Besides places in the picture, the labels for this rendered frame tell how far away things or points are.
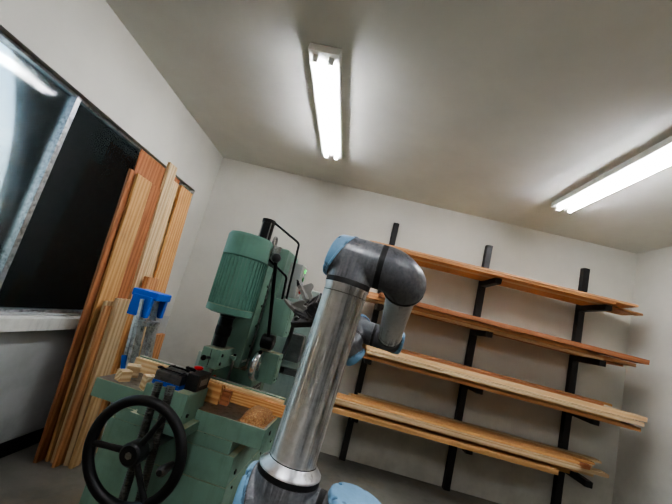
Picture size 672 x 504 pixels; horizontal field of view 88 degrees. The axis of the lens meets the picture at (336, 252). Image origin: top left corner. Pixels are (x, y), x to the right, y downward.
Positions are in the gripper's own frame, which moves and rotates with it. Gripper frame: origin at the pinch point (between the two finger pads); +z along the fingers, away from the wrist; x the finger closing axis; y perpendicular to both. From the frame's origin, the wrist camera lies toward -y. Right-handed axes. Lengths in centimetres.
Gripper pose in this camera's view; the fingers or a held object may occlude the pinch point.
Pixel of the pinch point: (289, 289)
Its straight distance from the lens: 127.9
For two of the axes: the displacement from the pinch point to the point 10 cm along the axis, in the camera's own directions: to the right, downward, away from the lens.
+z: -6.3, -7.6, -1.5
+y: 7.5, -5.4, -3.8
